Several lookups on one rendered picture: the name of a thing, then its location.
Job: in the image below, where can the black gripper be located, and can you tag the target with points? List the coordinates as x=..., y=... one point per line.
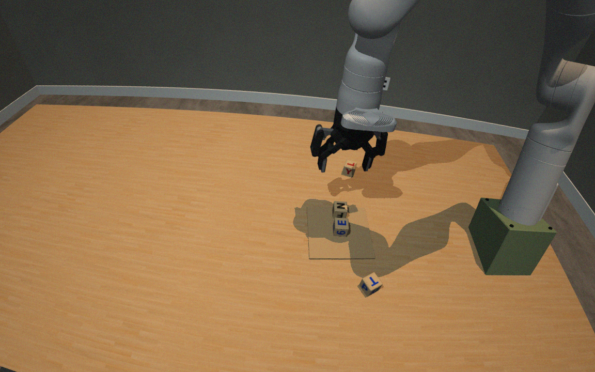
x=345, y=141

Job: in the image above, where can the beige letter block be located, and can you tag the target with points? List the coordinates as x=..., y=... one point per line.
x=370, y=284
x=340, y=209
x=340, y=227
x=349, y=168

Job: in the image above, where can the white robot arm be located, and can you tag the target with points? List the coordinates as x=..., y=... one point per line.
x=562, y=85

